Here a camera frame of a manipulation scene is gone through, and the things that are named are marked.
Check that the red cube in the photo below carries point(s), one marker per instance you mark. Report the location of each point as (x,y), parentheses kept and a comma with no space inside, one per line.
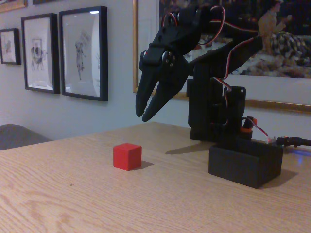
(126,156)

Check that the black box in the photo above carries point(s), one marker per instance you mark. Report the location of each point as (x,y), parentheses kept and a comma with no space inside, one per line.
(243,167)

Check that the orange and black table clamp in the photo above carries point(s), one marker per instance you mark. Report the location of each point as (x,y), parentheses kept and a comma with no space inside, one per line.
(248,126)

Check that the gold framed colourful painting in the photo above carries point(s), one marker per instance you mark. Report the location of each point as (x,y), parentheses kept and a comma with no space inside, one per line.
(286,48)

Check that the grey chair back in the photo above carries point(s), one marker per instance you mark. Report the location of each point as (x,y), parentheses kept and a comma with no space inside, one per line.
(17,137)

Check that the large black picture frame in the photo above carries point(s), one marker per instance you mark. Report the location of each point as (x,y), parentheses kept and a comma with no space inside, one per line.
(82,53)

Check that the medium black picture frame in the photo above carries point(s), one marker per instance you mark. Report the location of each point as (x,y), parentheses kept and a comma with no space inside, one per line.
(40,52)

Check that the dark picture frame edge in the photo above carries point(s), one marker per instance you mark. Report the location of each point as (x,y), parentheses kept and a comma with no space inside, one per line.
(46,1)

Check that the small black picture frame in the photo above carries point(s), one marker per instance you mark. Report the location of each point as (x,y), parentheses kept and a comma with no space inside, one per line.
(9,46)

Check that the gold picture frame corner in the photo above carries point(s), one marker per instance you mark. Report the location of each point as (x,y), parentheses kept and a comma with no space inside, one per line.
(12,4)

